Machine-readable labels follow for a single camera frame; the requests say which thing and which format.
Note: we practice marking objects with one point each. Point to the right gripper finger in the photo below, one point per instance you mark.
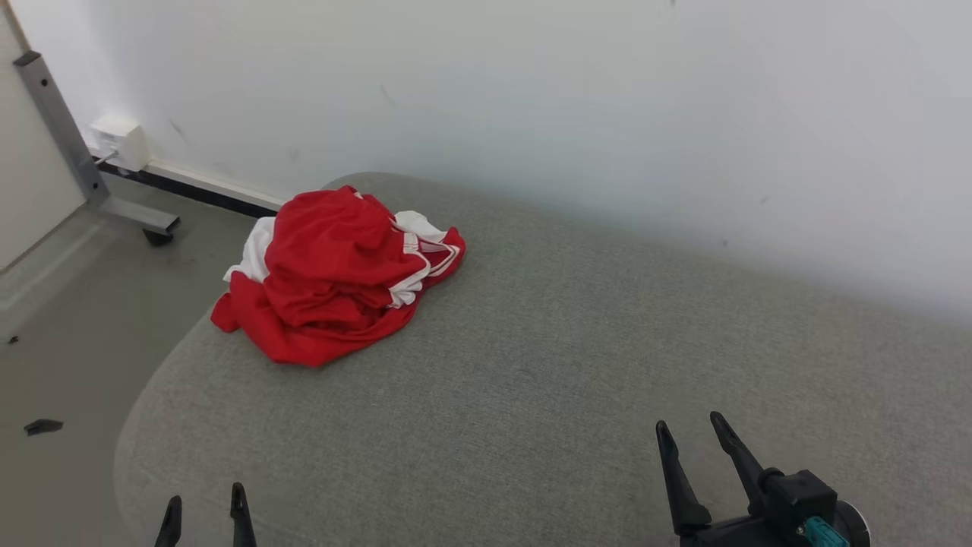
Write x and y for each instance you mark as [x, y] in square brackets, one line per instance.
[682, 494]
[744, 460]

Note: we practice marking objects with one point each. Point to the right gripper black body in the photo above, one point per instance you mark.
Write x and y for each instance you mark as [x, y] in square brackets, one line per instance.
[740, 534]

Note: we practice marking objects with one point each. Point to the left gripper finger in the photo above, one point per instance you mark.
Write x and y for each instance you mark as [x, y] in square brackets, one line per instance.
[242, 524]
[170, 528]

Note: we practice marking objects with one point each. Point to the red white basketball jersey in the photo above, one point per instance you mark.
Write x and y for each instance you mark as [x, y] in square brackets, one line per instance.
[304, 338]

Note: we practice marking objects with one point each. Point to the large black floor scrap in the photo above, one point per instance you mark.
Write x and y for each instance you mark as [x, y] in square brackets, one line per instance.
[43, 427]

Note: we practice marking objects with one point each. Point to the black caster wheel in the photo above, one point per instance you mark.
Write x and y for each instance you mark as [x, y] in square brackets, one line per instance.
[158, 238]

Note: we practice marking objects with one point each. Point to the white panel board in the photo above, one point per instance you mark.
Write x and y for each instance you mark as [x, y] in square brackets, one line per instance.
[30, 167]

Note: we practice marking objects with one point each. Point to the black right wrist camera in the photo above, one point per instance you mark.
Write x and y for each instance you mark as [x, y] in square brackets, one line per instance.
[805, 494]

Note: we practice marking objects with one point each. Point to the teal right camera connector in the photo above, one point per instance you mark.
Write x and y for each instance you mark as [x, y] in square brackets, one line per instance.
[824, 532]

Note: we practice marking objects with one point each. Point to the white wall socket box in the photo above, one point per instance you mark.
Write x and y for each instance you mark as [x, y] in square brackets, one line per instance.
[125, 144]

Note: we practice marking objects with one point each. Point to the grey metal stand frame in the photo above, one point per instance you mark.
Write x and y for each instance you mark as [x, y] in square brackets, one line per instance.
[57, 121]

